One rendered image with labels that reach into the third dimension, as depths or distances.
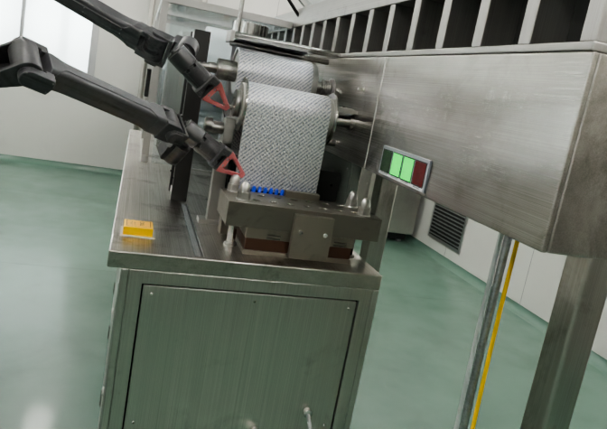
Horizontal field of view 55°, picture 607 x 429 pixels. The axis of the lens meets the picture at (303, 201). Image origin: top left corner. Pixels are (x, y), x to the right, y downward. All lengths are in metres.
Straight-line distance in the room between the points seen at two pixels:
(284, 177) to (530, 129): 0.80
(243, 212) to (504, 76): 0.67
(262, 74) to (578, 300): 1.12
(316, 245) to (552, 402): 0.63
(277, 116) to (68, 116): 5.70
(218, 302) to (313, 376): 0.33
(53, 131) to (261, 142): 5.74
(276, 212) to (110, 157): 5.85
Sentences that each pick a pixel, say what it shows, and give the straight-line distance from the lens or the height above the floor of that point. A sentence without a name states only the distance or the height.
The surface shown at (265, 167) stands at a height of 1.09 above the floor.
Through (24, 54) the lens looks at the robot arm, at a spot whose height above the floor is 1.28.
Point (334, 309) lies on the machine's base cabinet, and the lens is 1.49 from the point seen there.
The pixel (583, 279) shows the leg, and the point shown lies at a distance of 1.12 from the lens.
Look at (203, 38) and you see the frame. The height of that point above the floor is 1.42.
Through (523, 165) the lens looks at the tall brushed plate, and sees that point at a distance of 1.01.
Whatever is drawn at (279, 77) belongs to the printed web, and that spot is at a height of 1.34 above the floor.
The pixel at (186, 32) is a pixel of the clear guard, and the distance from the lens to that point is 2.60.
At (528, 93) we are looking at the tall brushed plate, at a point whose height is 1.37.
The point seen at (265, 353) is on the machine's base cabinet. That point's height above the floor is 0.67.
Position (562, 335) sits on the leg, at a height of 0.98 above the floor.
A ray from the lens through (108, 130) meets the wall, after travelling 7.17.
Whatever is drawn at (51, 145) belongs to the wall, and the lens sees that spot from 7.25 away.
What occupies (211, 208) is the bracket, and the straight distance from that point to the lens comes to 1.69.
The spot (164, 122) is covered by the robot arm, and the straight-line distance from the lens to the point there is 1.47.
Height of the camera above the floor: 1.31
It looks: 10 degrees down
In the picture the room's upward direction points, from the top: 10 degrees clockwise
